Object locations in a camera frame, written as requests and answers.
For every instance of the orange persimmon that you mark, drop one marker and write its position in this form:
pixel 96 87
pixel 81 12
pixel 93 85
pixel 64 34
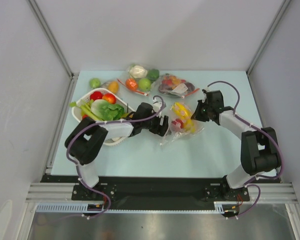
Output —
pixel 110 98

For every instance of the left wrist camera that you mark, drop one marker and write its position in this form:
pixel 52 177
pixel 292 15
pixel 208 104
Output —
pixel 157 105

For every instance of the red spotted mushroom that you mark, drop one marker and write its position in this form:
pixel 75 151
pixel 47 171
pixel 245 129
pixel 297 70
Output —
pixel 177 124

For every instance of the red bell pepper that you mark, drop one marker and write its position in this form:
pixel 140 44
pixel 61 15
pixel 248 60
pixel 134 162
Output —
pixel 96 95

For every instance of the zip bag with vegetables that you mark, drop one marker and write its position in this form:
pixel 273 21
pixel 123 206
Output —
pixel 139 78

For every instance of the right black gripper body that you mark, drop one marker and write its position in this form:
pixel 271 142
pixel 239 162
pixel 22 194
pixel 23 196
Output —
pixel 201 113

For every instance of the orange mango in bag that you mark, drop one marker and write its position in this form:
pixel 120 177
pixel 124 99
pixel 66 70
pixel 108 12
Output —
pixel 113 87

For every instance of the green lettuce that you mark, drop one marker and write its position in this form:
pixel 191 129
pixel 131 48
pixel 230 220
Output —
pixel 107 111

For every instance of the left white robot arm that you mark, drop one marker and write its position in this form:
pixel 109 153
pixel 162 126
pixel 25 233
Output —
pixel 86 140

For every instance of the green apple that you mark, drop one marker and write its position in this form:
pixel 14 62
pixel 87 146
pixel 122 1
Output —
pixel 94 83

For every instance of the zip bag with dark fruits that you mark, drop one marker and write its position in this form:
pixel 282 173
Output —
pixel 171 85

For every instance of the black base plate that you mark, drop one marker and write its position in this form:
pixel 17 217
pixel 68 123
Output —
pixel 154 193

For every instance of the clear zip bag pink seal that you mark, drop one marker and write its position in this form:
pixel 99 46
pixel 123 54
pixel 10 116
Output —
pixel 191 128

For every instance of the yellow corn cob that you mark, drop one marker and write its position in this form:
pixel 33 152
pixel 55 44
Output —
pixel 181 110

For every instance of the green celery stalk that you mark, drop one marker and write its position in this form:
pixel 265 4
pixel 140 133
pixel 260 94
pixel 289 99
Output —
pixel 85 110

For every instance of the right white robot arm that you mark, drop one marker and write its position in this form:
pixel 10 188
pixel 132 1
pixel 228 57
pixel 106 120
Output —
pixel 259 151

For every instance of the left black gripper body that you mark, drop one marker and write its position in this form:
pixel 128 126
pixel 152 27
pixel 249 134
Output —
pixel 152 124

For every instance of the white plastic basket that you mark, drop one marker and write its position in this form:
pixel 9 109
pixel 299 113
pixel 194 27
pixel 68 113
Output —
pixel 76 113

